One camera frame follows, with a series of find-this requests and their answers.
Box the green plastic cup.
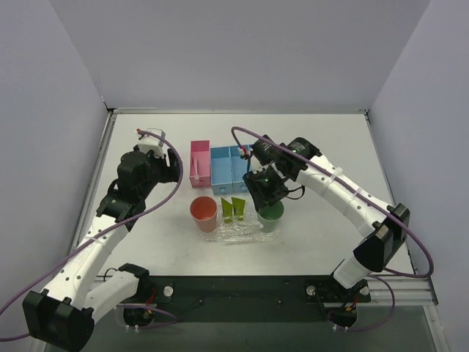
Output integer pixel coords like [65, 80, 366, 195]
[257, 202, 284, 232]

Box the light blue drawer bin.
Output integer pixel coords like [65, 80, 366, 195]
[229, 145, 248, 194]

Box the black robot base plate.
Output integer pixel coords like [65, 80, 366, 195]
[122, 275, 371, 327]

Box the clear textured tray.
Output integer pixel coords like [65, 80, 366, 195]
[197, 208, 281, 243]

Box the pink toothbrush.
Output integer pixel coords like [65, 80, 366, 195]
[193, 157, 201, 185]

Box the aluminium table frame rail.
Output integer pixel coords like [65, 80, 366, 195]
[51, 107, 439, 307]

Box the large green toothpaste tube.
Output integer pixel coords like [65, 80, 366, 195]
[221, 198, 234, 224]

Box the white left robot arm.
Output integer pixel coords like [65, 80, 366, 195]
[22, 146, 182, 351]

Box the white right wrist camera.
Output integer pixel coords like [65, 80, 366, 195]
[237, 146, 251, 160]

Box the pink drawer bin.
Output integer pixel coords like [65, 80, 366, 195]
[189, 140, 211, 188]

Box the orange plastic cup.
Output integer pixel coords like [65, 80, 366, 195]
[190, 197, 218, 233]

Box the teal drawer bin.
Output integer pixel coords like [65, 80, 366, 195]
[210, 147, 233, 196]

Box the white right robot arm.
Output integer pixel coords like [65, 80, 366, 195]
[243, 136, 410, 291]

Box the small green toothpaste tube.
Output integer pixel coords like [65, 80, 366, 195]
[232, 197, 246, 221]

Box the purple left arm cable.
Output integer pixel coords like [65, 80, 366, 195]
[0, 130, 184, 342]

